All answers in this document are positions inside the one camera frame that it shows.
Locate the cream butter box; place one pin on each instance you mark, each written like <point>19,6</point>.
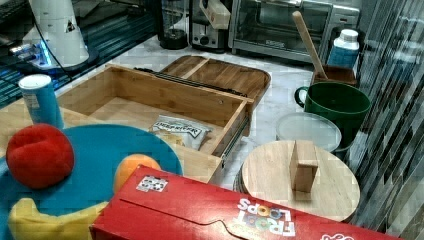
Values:
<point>216,13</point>

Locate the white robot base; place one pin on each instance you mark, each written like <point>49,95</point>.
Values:
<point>55,41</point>

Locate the wooden serving tray board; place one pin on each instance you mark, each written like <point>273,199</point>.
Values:
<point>241,80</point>

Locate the open wooden drawer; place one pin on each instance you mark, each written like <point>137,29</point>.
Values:
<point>136,98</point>

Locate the white chips bag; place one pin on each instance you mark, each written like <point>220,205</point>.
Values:
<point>180,131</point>

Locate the clear plastic container lid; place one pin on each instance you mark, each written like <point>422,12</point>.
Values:
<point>308,126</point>

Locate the orange plush fruit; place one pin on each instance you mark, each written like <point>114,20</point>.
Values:
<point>128,165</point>

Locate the red Froot Loops box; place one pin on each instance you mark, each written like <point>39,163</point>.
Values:
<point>157,205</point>

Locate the silver toaster oven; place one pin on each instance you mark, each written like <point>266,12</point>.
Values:
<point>266,27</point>

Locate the round wooden lid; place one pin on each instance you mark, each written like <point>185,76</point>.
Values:
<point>302,176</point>

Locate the blue round plate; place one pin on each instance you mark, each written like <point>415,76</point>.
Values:
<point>98,150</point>

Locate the wooden spoon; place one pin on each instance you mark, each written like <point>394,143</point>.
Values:
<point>305,36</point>

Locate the green pot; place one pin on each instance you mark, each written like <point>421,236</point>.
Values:
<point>342,104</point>

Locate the small brown wooden box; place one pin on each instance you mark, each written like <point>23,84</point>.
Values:
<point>336,74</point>

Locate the white blue bottle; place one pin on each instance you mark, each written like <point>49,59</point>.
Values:
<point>345,49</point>

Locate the red plush apple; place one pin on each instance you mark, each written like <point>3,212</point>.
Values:
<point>40,156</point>

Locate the blue cylindrical can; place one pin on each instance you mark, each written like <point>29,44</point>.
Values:
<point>39,96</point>

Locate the yellow plush banana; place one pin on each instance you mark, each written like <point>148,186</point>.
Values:
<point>26,222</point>

